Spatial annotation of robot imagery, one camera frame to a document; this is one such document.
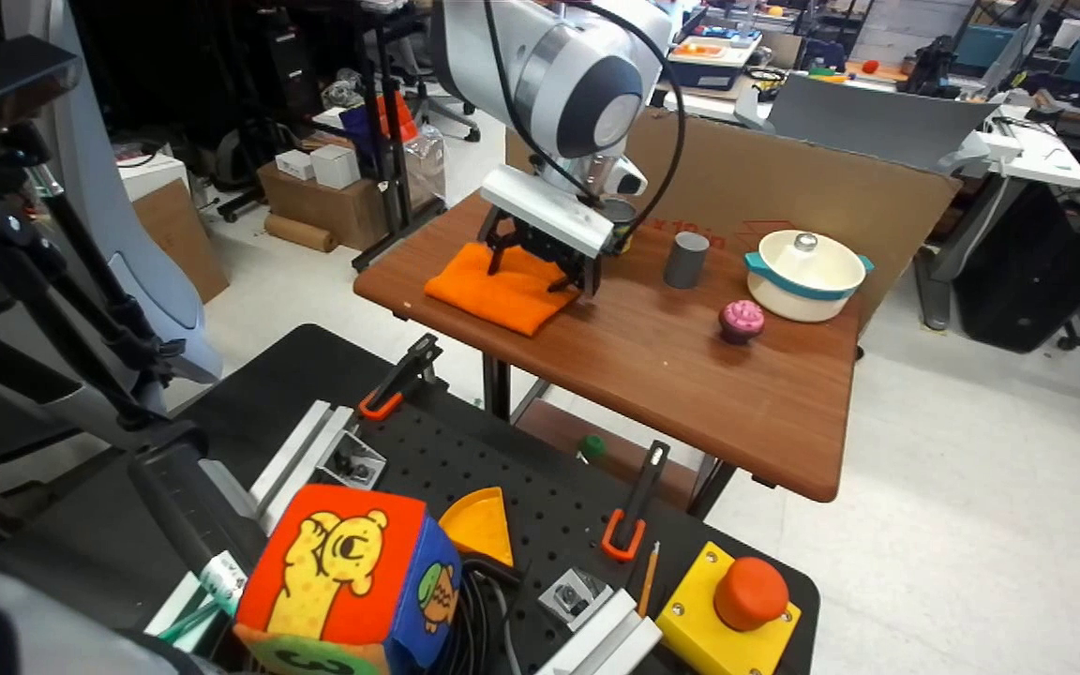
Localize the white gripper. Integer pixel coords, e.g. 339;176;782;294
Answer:
474;163;629;302

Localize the orange towel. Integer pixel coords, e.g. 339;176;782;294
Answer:
419;237;582;339

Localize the gray cup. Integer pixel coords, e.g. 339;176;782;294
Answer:
662;227;716;293

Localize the pink toy cupcake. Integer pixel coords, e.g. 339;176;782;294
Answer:
716;294;768;347

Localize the black stand pole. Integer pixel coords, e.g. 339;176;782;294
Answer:
347;0;443;272

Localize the large open cardboard box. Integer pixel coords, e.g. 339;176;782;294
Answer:
254;126;448;254

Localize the black perforated base board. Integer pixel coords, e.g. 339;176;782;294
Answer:
9;317;824;675

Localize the white pot with teal rim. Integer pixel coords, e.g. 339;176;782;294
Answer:
742;224;878;324

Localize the brown cardboard panel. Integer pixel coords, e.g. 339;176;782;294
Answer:
503;107;964;339

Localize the small printed marker card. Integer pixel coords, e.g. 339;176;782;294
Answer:
536;567;614;632
316;426;389;492

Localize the orange wedge block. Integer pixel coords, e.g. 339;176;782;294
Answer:
433;484;519;568

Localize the silver aluminium extrusion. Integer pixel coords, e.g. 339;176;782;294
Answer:
246;397;361;534
536;583;667;675

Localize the pencil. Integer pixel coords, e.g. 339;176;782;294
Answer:
634;534;667;619

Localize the gray divider panel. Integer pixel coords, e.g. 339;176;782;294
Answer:
764;73;997;171

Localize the tall cardboard box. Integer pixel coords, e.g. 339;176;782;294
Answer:
126;176;233;308

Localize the soft bear picture cube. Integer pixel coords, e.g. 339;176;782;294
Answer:
233;479;463;675

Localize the yellow emergency stop button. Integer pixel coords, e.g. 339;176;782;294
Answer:
654;538;806;675

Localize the green and white tool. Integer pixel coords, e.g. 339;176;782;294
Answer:
143;547;249;651

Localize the white table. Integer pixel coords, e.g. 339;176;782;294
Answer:
943;104;1080;194

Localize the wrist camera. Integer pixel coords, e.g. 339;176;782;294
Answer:
597;157;652;207

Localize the black clamp with orange handle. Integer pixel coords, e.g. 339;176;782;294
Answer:
356;331;444;423
597;433;674;567

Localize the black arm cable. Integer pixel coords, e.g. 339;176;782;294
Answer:
474;0;688;237

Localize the cable bundle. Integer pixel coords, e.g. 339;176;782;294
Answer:
443;554;528;675

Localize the black camera tripod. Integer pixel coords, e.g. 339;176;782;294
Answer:
0;32;223;527

